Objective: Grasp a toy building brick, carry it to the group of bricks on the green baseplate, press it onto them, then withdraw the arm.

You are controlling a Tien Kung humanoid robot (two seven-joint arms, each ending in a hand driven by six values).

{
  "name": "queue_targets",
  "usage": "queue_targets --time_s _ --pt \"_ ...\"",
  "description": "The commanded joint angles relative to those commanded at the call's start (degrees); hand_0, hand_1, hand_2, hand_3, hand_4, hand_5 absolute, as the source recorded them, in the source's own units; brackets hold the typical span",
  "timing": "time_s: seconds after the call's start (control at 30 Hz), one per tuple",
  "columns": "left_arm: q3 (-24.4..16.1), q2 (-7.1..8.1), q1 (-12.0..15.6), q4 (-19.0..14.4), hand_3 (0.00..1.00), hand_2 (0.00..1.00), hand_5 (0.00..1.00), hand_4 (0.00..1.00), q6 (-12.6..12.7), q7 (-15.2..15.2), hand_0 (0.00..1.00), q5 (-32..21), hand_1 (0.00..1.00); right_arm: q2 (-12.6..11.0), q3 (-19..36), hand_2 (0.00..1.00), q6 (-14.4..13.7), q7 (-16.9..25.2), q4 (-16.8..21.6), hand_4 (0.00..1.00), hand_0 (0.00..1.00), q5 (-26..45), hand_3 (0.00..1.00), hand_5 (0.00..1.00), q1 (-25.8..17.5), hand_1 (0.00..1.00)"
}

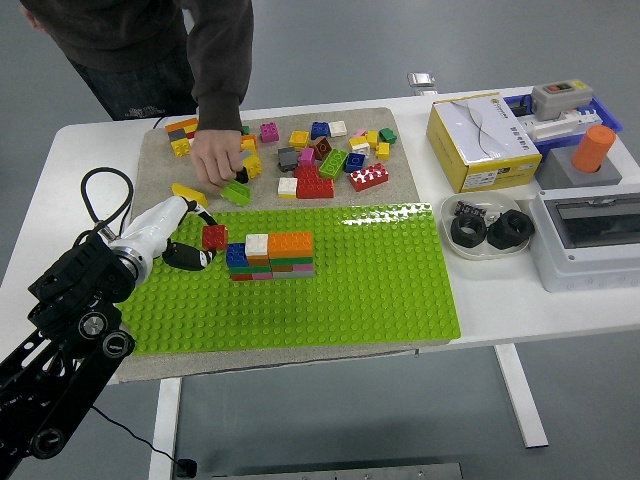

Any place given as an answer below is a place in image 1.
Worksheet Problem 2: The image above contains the black hex nut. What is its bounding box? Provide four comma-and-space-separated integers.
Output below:
449, 213, 488, 249
486, 209, 536, 252

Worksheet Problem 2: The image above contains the grey square brick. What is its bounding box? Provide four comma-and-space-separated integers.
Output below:
277, 146, 300, 173

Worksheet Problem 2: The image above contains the grey electrical enclosure box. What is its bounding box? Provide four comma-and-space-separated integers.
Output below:
527, 183, 640, 295

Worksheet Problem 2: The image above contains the red long brick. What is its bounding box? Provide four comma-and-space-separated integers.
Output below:
295, 176, 336, 200
347, 162, 391, 194

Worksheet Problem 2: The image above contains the person's left hand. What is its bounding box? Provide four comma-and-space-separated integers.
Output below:
190, 128, 245, 190

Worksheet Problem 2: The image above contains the yellow curved brick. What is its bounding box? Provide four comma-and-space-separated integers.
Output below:
171, 182, 210, 209

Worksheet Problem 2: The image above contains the large orange brick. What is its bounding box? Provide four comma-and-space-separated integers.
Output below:
267, 231, 315, 261

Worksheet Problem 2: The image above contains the silver metal clamp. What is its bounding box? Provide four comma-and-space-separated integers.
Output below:
406, 71, 438, 97

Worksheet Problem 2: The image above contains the blue plastic bin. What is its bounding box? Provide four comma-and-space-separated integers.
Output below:
503, 93, 625, 161

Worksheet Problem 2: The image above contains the white circuit breaker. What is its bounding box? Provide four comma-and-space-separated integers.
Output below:
517, 105, 602, 145

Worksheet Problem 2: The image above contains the thin black cable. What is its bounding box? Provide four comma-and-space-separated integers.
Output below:
92, 114, 176, 466

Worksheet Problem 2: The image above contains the orange cylinder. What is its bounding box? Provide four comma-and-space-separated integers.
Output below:
570, 124, 617, 175

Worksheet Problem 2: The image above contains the white table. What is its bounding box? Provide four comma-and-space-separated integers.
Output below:
0, 85, 640, 391

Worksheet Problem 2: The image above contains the grey square block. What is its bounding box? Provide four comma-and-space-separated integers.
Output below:
535, 145, 624, 191

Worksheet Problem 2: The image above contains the grey-brown mat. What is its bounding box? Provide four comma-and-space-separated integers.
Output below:
119, 106, 454, 384

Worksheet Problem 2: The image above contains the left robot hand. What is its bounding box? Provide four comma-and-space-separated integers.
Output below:
121, 194, 221, 272

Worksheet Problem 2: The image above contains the small red brick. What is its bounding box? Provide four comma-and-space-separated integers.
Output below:
201, 224, 229, 252

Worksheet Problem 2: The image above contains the person's right hand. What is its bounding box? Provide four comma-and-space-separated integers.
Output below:
20, 2, 51, 32

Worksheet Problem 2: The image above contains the brown square brick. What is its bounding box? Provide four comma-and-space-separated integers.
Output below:
310, 136, 334, 162

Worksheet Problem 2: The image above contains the grey push-button switch box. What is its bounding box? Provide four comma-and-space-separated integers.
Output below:
529, 78, 595, 122

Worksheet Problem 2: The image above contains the green studded baseplate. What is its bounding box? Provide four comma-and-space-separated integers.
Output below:
115, 202, 462, 357

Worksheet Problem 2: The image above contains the yellow and white cardboard box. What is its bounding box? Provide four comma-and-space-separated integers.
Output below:
425, 91, 544, 195

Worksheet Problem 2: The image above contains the small black circuit module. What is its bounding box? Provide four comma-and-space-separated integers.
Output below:
453, 199, 488, 219

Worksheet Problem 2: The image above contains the lime green long brick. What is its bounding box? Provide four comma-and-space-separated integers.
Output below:
220, 178, 253, 208
317, 147, 350, 182

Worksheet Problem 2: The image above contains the person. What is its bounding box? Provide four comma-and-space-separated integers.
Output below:
19, 0, 254, 122

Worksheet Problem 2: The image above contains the white shallow dish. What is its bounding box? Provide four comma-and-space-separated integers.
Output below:
439, 192, 532, 261

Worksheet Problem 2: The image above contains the white table leg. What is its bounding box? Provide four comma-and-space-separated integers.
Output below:
147, 376, 184, 480
493, 343, 550, 449

